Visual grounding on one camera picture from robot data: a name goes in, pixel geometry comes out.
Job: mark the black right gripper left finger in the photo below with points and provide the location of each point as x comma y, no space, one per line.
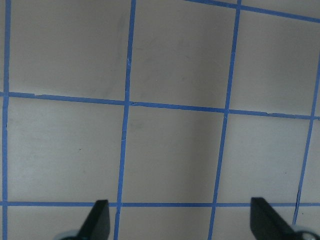
97,224

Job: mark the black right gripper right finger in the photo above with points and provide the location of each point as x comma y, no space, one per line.
266,223

